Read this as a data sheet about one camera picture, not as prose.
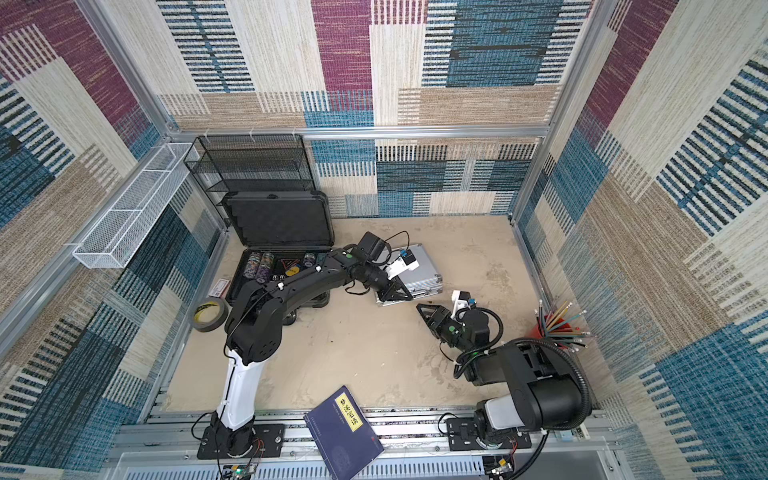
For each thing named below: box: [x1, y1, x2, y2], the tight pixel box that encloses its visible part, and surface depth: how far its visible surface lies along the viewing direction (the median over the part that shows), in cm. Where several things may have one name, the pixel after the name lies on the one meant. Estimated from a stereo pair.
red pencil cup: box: [529, 313, 581, 351], surface depth 83 cm
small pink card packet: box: [208, 278, 231, 298], surface depth 104 cm
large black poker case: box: [222, 190, 335, 301], surface depth 104 cm
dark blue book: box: [303, 385, 385, 480], surface depth 75 cm
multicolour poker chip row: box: [243, 252, 274, 283], surface depth 104 cm
